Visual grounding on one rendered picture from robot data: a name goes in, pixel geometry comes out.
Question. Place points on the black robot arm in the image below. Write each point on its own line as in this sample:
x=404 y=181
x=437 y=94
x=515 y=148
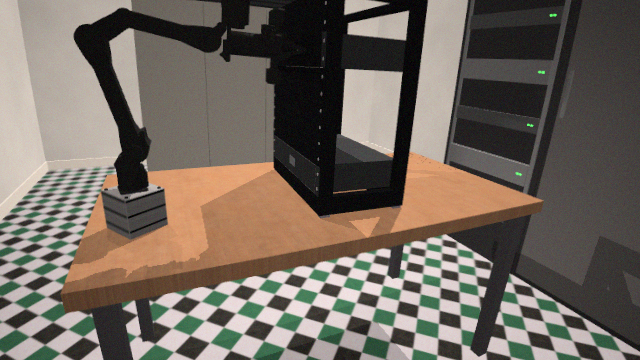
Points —
x=91 y=40

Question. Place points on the black server rack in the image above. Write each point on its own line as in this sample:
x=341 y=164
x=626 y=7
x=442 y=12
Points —
x=309 y=151

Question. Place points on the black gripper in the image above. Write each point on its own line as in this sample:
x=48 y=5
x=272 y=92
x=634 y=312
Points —
x=273 y=76

